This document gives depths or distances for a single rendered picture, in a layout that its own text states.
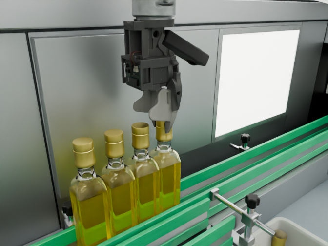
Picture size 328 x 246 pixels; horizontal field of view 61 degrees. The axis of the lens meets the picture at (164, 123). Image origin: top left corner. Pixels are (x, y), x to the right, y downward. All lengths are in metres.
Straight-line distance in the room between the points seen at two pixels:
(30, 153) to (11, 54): 0.20
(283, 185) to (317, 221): 0.16
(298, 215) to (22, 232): 0.81
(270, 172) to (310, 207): 0.25
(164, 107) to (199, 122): 0.31
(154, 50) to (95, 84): 0.16
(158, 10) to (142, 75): 0.11
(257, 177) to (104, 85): 0.50
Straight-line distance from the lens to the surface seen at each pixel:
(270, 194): 0.90
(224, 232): 0.63
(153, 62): 0.48
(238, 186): 0.79
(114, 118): 0.64
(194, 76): 0.76
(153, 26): 0.48
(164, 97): 0.52
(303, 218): 1.04
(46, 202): 0.70
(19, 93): 0.59
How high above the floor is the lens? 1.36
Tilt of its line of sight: 22 degrees down
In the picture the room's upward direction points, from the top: straight up
